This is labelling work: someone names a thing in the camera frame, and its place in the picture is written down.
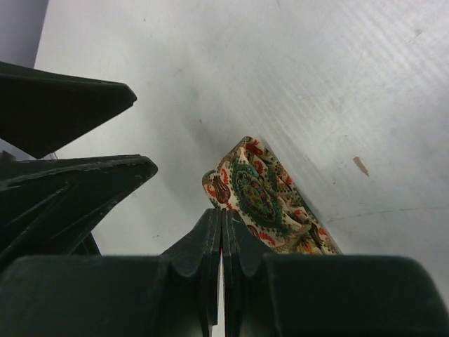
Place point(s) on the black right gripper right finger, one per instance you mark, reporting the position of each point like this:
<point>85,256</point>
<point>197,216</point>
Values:
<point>270,294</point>

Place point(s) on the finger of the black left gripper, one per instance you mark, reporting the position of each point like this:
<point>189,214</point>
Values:
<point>42,112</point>
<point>48,207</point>

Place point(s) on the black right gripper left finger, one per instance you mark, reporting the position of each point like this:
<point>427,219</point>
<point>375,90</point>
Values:
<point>172,294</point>

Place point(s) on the paisley patterned necktie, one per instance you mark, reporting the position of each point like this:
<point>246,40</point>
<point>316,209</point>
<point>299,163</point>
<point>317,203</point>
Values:
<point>252,181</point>

